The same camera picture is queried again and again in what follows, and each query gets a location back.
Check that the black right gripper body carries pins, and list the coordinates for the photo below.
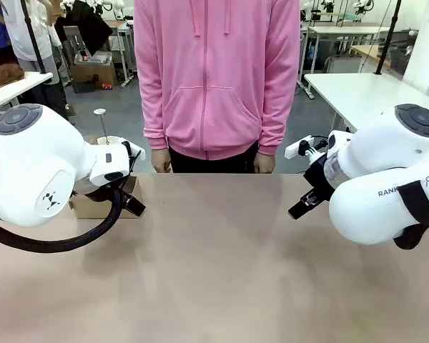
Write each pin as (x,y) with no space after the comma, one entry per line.
(318,177)

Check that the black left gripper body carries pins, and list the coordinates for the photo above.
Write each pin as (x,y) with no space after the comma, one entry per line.
(94,194)

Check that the brown cardboard cup carrier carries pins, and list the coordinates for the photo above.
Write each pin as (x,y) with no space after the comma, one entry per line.
(89,209)

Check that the person's right forearm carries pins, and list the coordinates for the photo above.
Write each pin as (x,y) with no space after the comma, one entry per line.
(152,107)

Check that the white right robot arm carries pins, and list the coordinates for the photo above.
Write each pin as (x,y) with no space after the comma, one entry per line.
(372,164)

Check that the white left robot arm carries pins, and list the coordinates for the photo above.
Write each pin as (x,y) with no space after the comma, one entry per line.
(32,160)

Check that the person's left forearm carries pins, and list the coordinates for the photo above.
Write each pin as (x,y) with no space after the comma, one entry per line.
(280,107)

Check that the person's right hand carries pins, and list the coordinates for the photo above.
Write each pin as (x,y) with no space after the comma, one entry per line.
(161,161)

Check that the person's left hand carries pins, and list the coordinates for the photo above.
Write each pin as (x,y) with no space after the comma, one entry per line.
(264,162)

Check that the metal rod with round top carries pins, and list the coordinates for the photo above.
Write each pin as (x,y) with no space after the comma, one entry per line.
(104,126)

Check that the large white side table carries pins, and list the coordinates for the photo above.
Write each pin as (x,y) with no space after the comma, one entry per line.
(364,93)

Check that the brown cardboard box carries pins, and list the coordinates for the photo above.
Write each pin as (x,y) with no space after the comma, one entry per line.
(93,69)

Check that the white table with fur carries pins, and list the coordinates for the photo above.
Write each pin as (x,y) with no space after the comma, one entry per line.
(10,89)

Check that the person in pink hoodie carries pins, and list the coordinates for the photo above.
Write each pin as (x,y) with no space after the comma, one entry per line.
(214,78)

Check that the white background desk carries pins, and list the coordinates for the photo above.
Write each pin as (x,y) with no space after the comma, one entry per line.
(343,30)

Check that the brown furry item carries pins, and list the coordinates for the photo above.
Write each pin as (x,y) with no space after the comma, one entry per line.
(1,75)

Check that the black pole on side table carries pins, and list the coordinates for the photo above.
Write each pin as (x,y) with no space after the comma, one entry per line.
(388,39)

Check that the black pole on fur table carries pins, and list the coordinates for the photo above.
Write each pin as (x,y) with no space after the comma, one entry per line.
(34,39)

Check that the black hanging cloth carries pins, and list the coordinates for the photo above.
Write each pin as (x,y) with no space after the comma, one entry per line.
(87,25)

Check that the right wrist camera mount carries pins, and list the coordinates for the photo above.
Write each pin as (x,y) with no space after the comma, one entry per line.
(293,149)

